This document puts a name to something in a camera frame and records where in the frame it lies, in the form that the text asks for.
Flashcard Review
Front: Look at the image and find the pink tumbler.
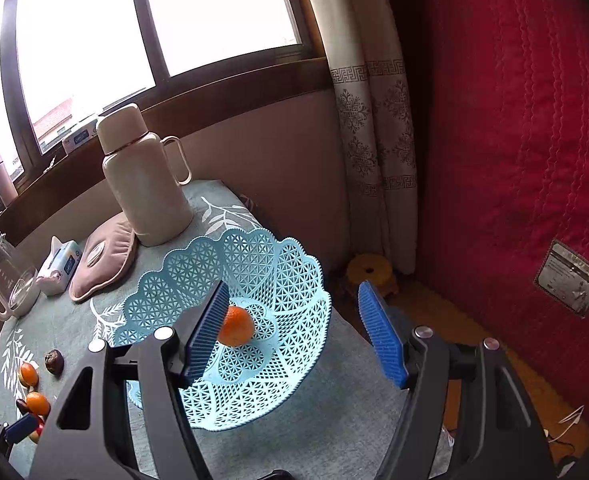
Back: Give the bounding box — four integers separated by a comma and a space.
0, 155, 19, 207

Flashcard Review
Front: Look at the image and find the cream thermos bottle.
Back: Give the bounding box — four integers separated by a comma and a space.
97, 103, 195, 247

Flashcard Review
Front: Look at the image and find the grey sewn label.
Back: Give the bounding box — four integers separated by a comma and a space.
533, 239, 589, 318

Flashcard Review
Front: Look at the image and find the pink hot water bag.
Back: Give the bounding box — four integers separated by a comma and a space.
68, 211, 138, 303

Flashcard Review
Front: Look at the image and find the large orange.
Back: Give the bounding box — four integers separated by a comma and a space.
26, 392, 51, 418

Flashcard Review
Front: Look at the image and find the blue plastic lattice basket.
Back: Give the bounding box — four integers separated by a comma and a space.
112, 227, 332, 432

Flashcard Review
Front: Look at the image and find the tissue box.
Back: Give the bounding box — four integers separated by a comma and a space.
35, 236, 84, 297

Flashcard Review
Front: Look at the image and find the white and blue box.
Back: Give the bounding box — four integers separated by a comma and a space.
62, 119, 100, 155

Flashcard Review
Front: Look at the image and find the yellow plastic stool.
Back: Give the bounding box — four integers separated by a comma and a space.
337, 253, 400, 306

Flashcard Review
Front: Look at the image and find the white cable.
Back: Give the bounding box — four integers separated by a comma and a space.
547, 404, 586, 443

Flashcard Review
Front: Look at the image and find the red quilted blanket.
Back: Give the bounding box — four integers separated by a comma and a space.
381, 0, 589, 411

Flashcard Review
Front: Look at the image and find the green leaf-print tablecloth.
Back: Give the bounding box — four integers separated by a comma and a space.
0, 178, 455, 480

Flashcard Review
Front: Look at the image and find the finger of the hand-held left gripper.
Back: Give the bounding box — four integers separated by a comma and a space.
0, 413, 42, 461

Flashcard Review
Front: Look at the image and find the patterned beige curtain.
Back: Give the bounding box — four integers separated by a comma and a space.
294, 0, 420, 276

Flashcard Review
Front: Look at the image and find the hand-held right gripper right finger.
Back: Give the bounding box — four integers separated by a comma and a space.
357, 280, 560, 480

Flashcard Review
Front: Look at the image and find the brown window frame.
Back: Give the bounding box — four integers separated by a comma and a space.
0, 0, 335, 241

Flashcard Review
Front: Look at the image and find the glass kettle with white handle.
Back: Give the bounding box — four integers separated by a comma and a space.
0, 231, 40, 321

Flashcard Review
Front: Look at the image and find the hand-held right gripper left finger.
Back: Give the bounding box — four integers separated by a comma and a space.
27, 280, 232, 480

